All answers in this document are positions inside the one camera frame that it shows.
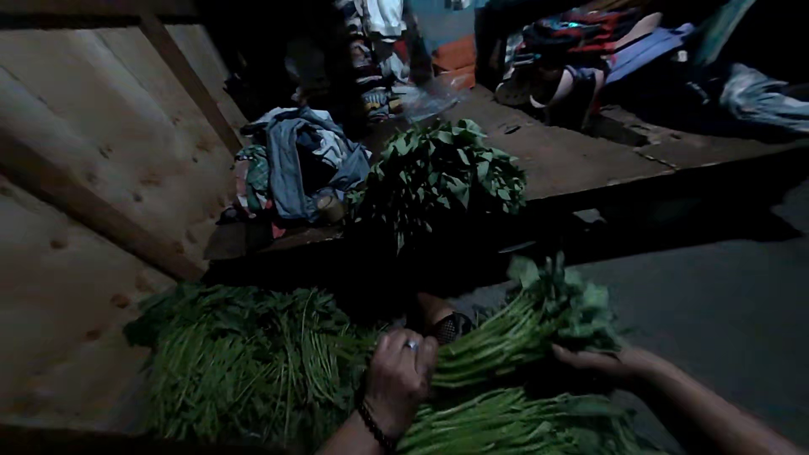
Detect person's right hand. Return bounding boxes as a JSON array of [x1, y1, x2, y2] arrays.
[[552, 344, 661, 393]]

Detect person's left hand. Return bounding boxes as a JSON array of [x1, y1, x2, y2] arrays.
[[363, 327, 439, 443]]

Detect bunch of leafy green stems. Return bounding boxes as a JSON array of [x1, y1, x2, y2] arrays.
[[335, 253, 627, 389], [395, 387, 664, 455]]

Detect person's right forearm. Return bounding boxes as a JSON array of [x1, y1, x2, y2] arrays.
[[632, 351, 804, 455]]

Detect person's left forearm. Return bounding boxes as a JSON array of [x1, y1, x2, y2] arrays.
[[315, 404, 396, 455]]

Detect pile of leafy greens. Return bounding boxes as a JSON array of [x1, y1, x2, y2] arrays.
[[124, 282, 380, 454]]

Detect brown cup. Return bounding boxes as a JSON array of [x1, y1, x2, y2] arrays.
[[315, 190, 345, 225]]

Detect bunch of broad dark leaves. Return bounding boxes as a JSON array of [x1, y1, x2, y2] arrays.
[[346, 119, 527, 255]]

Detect wooden platform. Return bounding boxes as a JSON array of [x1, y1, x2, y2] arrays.
[[205, 85, 809, 285]]

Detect pile of clothes with jeans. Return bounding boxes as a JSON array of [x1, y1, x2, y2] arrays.
[[218, 106, 372, 238]]

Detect clear plastic bag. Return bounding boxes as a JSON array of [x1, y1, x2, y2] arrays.
[[392, 79, 470, 124]]

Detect dark bag with white trim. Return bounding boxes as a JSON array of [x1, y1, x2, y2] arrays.
[[496, 63, 605, 130]]

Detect orange bag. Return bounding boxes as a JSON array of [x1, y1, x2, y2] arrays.
[[431, 34, 477, 90]]

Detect hanging patterned clothes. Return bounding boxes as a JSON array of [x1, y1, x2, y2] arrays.
[[341, 0, 412, 122]]

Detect purple cloth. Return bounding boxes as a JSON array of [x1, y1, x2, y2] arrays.
[[605, 23, 695, 85]]

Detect light blue jeans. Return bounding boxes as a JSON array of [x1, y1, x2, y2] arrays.
[[719, 62, 809, 135]]

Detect pile of red and dark clothes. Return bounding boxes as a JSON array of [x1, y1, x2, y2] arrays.
[[506, 6, 663, 69]]

